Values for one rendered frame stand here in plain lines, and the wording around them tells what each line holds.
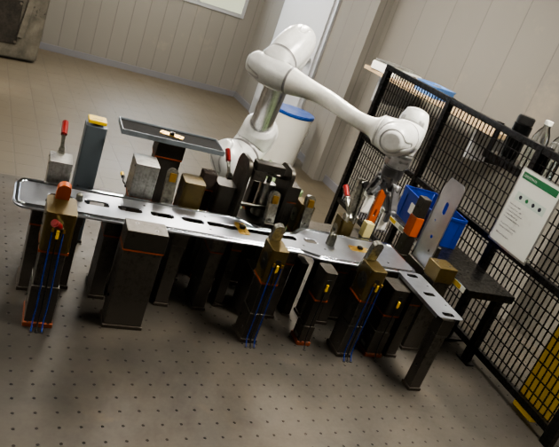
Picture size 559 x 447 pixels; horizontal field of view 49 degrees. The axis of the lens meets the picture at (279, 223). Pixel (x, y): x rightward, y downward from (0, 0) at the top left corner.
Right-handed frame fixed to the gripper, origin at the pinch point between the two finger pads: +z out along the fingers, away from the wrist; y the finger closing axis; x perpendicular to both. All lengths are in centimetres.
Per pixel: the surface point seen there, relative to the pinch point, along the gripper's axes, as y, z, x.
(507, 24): -226, -86, 197
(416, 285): 21.3, 13.1, 13.1
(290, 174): -16.0, -4.3, -29.0
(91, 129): -30, 0, -97
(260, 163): -16.1, -5.7, -41.3
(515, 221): 8, -13, 54
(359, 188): -15.6, -4.7, 0.0
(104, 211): 5, 13, -92
